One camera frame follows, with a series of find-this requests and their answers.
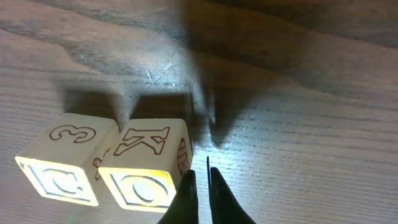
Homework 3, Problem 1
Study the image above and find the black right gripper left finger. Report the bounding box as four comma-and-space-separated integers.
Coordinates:
158, 170, 199, 224

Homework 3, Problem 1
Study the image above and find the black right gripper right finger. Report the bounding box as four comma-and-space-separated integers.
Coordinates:
206, 157, 256, 224

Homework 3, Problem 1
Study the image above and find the yellow O block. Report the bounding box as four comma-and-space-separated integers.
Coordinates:
98, 118, 193, 213

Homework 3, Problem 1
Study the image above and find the yellow C block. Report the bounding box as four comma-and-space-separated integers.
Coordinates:
15, 113, 119, 207

